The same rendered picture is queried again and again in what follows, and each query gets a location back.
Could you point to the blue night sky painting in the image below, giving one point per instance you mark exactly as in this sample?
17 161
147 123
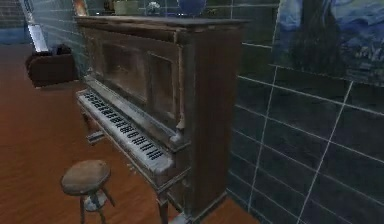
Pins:
333 36

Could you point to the small white flower ornament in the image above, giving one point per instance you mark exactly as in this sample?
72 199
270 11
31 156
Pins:
153 6

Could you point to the blue round vase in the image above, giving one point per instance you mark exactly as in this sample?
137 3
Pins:
191 6

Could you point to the round brown wooden stool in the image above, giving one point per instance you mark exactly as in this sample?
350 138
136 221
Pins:
85 176

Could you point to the brown upright piano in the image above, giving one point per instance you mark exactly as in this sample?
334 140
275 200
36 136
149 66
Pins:
203 100

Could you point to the dark brown armchair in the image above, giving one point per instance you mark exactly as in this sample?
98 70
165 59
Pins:
51 68

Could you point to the orange framed picture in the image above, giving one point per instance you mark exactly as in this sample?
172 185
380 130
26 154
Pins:
80 7

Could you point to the pale green box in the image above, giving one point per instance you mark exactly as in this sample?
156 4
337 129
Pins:
126 7

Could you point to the pale leaning panel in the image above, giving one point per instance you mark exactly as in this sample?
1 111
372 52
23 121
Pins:
36 36

